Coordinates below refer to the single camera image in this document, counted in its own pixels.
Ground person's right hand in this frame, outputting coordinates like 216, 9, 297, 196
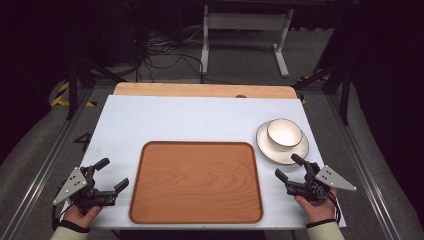
294, 188, 338, 224

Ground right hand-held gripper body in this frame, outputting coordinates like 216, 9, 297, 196
285, 162, 357, 203

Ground white table board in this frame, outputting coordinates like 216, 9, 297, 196
61, 94, 347, 231

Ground white metal stand frame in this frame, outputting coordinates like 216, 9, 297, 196
199, 4, 295, 78

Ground person's left hand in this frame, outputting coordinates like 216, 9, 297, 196
63, 204, 102, 229

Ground white plate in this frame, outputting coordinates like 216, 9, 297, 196
255, 119, 310, 166

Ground white bowl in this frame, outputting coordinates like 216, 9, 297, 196
266, 118, 304, 151

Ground wooden tray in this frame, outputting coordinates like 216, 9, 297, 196
128, 140, 264, 225

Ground aluminium floor rail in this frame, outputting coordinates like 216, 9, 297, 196
0, 89, 95, 240
324, 93, 403, 240

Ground black stand legs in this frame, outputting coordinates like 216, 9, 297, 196
65, 56, 128, 121
293, 63, 352, 126

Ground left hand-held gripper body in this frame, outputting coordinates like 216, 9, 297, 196
53, 165, 118, 212

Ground yellow black floor tape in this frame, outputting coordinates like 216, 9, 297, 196
50, 81, 98, 108

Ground black floor cables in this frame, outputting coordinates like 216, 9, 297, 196
131, 28, 205, 84

